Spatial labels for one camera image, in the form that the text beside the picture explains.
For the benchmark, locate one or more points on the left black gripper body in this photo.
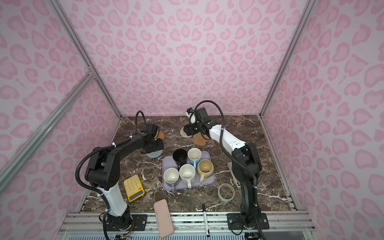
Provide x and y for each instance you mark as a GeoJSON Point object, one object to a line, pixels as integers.
{"type": "Point", "coordinates": [157, 144]}

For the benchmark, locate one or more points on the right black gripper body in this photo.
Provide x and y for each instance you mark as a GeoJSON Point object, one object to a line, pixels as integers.
{"type": "Point", "coordinates": [194, 128]}

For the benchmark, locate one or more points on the multicolour woven round coaster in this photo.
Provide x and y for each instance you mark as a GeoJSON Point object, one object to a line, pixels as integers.
{"type": "Point", "coordinates": [184, 134]}

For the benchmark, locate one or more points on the blue-grey woven coaster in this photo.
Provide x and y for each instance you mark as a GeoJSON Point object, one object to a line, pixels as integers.
{"type": "Point", "coordinates": [154, 154]}

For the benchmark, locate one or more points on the cork paw-shaped coaster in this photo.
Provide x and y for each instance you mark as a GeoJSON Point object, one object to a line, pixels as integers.
{"type": "Point", "coordinates": [199, 140]}

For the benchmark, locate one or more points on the woven rattan coaster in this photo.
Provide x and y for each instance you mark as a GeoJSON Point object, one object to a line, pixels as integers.
{"type": "Point", "coordinates": [161, 136]}

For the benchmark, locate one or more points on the light blue mug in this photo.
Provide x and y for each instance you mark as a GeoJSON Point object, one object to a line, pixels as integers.
{"type": "Point", "coordinates": [194, 156]}

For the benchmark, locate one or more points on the black mug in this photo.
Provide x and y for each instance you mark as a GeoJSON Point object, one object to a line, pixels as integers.
{"type": "Point", "coordinates": [180, 156]}

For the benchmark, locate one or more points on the lavender mug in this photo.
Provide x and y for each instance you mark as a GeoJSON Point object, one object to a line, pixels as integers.
{"type": "Point", "coordinates": [171, 177]}

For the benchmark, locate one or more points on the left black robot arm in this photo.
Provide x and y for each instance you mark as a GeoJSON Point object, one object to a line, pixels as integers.
{"type": "Point", "coordinates": [103, 174]}

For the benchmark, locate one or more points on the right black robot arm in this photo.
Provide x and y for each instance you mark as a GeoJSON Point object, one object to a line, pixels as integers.
{"type": "Point", "coordinates": [246, 166]}

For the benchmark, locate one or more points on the tan ceramic mug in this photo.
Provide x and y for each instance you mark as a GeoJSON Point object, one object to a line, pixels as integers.
{"type": "Point", "coordinates": [205, 170]}

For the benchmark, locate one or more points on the white speckled mug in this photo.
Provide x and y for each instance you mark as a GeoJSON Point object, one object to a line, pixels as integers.
{"type": "Point", "coordinates": [187, 174]}

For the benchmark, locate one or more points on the yellow calculator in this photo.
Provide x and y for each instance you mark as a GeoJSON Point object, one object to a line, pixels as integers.
{"type": "Point", "coordinates": [134, 188]}

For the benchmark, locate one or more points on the teal stapler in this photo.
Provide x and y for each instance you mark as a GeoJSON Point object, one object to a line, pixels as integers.
{"type": "Point", "coordinates": [237, 183]}

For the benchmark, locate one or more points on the clear tape roll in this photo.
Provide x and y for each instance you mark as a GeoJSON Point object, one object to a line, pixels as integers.
{"type": "Point", "coordinates": [226, 192]}

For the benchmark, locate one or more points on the pink eraser case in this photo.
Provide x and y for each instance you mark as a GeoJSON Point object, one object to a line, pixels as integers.
{"type": "Point", "coordinates": [163, 218]}

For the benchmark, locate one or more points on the black marker pen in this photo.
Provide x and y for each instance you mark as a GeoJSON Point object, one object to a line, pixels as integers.
{"type": "Point", "coordinates": [207, 230]}

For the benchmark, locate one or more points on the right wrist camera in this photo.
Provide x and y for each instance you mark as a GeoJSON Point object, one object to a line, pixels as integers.
{"type": "Point", "coordinates": [197, 116]}

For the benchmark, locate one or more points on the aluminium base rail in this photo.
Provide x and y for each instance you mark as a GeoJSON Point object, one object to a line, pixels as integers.
{"type": "Point", "coordinates": [295, 225]}

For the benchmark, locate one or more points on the diagonal aluminium frame bar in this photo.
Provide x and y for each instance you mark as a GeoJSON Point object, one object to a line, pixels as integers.
{"type": "Point", "coordinates": [29, 148]}

